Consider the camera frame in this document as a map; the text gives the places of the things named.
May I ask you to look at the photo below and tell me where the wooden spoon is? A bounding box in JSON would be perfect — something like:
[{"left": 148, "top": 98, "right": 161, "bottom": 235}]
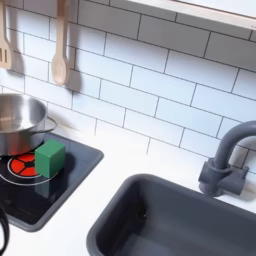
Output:
[{"left": 50, "top": 0, "right": 71, "bottom": 87}]

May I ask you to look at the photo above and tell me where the black stove top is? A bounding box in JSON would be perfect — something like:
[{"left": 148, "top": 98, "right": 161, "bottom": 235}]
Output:
[{"left": 0, "top": 132, "right": 105, "bottom": 233}]

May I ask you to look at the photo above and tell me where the green toy block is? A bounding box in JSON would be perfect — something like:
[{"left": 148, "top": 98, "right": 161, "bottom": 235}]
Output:
[{"left": 34, "top": 139, "right": 67, "bottom": 179}]

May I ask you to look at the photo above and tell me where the thin black cable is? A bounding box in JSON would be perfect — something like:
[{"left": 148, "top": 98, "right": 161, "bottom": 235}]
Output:
[{"left": 0, "top": 207, "right": 11, "bottom": 256}]

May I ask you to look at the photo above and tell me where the wooden slotted spatula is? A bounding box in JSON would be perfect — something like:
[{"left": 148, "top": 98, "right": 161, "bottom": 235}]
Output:
[{"left": 0, "top": 0, "right": 14, "bottom": 70}]

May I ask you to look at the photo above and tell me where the grey sink basin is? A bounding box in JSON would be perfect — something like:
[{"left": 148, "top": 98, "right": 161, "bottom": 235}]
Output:
[{"left": 86, "top": 173, "right": 256, "bottom": 256}]

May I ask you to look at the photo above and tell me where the steel pot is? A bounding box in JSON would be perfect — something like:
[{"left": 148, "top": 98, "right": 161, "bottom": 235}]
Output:
[{"left": 0, "top": 93, "right": 58, "bottom": 157}]

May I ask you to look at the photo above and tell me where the grey tap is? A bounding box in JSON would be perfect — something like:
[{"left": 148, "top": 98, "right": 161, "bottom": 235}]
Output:
[{"left": 198, "top": 120, "right": 256, "bottom": 198}]

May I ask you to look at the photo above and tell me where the white wall shelf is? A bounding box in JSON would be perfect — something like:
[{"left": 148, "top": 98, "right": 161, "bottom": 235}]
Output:
[{"left": 128, "top": 0, "right": 256, "bottom": 31}]

